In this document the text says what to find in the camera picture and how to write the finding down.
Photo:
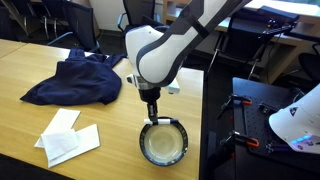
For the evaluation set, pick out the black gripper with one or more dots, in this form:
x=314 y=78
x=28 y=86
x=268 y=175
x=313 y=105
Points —
x=150 y=95

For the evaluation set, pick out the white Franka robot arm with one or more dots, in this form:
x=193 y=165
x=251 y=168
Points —
x=156 y=56

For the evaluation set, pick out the dark ceramic bowl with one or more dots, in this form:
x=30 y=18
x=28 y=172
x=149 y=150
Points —
x=163 y=143

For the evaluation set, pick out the flat white paper napkin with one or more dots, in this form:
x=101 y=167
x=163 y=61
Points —
x=87 y=140

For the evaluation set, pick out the navy blue cloth garment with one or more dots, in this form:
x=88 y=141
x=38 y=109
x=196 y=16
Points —
x=80 y=80

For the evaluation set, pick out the black clamp with orange tips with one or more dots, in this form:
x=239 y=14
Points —
x=236 y=100
x=241 y=138

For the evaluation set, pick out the long white paper napkin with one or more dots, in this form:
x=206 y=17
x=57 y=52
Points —
x=61 y=121

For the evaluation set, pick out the folded white paper napkin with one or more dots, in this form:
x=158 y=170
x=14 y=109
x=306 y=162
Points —
x=60 y=143

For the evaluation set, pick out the black office chair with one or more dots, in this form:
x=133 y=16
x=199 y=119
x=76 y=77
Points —
x=138 y=13
x=310 y=63
x=246 y=40
x=78 y=23

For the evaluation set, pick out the black perforated mounting board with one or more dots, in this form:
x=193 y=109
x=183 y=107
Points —
x=260 y=133

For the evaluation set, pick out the small metal screw clamp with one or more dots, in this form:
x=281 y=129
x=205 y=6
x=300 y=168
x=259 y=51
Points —
x=274 y=147

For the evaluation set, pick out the light wooden side desk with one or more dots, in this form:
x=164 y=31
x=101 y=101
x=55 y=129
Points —
x=283 y=43

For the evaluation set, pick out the flat black bag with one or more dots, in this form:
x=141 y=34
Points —
x=278 y=12

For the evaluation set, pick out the small black bracket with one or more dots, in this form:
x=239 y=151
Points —
x=266 y=108

